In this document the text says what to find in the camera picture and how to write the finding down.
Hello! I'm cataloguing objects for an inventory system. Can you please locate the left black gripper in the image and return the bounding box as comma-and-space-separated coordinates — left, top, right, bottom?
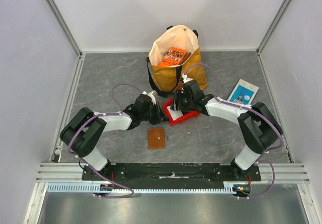
140, 102, 170, 125

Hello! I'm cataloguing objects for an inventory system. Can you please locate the red plastic bin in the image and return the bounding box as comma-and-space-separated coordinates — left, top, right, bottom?
162, 99, 200, 126

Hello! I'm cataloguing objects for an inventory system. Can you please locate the brown leather card holder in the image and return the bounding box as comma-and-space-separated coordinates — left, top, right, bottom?
147, 128, 166, 150

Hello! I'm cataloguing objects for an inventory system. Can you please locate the blue white box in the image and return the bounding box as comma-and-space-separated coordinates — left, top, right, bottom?
227, 79, 259, 105

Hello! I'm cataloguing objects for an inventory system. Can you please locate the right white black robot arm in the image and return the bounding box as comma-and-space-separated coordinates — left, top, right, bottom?
171, 79, 284, 181

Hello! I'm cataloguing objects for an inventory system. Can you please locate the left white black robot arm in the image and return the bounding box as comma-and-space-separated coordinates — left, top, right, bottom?
59, 94, 169, 180

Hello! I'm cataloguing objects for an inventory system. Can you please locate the white card stack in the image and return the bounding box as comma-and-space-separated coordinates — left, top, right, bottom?
167, 106, 183, 121

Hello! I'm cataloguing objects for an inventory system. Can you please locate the yellow tote bag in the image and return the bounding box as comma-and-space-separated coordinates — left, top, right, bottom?
146, 25, 207, 97

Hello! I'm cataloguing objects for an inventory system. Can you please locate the orange snack box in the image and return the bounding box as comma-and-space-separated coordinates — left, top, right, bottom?
158, 47, 187, 67

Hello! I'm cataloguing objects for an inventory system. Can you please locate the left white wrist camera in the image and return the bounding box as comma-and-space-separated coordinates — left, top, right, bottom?
142, 90, 156, 103

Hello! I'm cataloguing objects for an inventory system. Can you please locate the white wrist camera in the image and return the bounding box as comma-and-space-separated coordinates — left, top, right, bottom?
142, 90, 156, 103
181, 74, 193, 84

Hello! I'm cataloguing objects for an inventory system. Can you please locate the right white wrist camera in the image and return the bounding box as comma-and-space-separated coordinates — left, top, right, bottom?
181, 74, 193, 84

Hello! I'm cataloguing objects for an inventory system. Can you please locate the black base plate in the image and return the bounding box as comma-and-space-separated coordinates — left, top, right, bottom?
82, 162, 262, 187

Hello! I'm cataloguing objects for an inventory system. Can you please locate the white slotted cable duct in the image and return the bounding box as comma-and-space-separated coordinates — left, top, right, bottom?
47, 183, 240, 194

